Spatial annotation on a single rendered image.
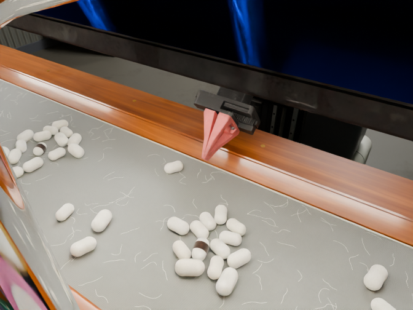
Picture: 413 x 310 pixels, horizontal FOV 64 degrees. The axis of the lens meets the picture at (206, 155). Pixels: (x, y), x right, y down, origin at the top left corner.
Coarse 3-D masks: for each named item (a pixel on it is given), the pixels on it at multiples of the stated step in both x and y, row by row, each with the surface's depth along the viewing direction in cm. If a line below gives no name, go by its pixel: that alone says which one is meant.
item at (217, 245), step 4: (212, 240) 45; (216, 240) 44; (220, 240) 45; (212, 244) 44; (216, 244) 44; (220, 244) 44; (224, 244) 44; (212, 248) 44; (216, 248) 44; (220, 248) 43; (224, 248) 43; (228, 248) 44; (216, 252) 44; (220, 252) 43; (224, 252) 43; (228, 252) 43; (224, 256) 43
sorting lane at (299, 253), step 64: (0, 128) 69; (64, 192) 54; (128, 192) 54; (192, 192) 54; (256, 192) 54; (64, 256) 45; (128, 256) 45; (256, 256) 45; (320, 256) 45; (384, 256) 45
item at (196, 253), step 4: (196, 240) 45; (204, 240) 44; (208, 244) 44; (196, 248) 43; (200, 248) 43; (192, 252) 43; (196, 252) 43; (200, 252) 43; (204, 252) 43; (192, 256) 43; (196, 256) 43; (200, 256) 43; (204, 256) 43
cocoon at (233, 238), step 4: (224, 232) 46; (228, 232) 46; (232, 232) 46; (236, 232) 46; (220, 236) 46; (224, 236) 45; (228, 236) 45; (232, 236) 45; (236, 236) 45; (240, 236) 45; (224, 240) 45; (228, 240) 45; (232, 240) 45; (236, 240) 45; (240, 240) 45; (232, 244) 45; (236, 244) 45
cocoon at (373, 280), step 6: (378, 264) 42; (372, 270) 41; (378, 270) 41; (384, 270) 41; (366, 276) 40; (372, 276) 40; (378, 276) 40; (384, 276) 40; (366, 282) 40; (372, 282) 40; (378, 282) 40; (372, 288) 40; (378, 288) 40
